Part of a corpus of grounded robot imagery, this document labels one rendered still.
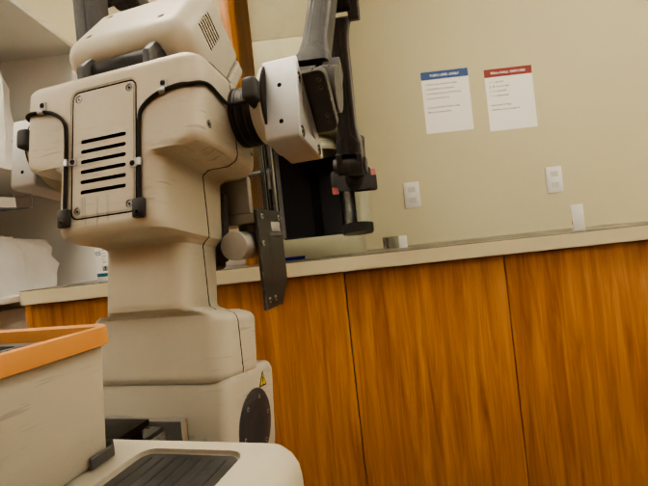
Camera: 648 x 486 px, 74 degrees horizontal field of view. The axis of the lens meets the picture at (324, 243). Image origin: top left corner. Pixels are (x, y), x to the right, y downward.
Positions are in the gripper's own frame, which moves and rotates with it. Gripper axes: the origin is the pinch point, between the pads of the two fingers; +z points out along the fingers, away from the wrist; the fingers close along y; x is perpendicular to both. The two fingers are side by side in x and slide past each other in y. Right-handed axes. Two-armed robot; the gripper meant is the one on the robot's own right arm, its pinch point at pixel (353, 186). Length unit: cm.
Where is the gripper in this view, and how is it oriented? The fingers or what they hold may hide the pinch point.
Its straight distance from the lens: 138.0
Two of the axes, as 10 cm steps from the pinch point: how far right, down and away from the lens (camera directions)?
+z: 0.3, 1.0, 9.9
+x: 1.0, 9.9, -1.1
